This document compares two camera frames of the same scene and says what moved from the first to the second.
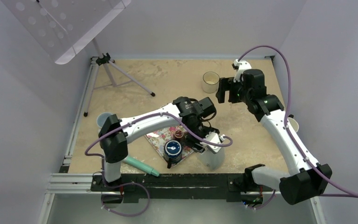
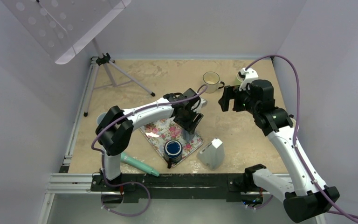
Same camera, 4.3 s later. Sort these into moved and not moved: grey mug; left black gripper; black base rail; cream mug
Moved: left black gripper
Not moved: grey mug; cream mug; black base rail
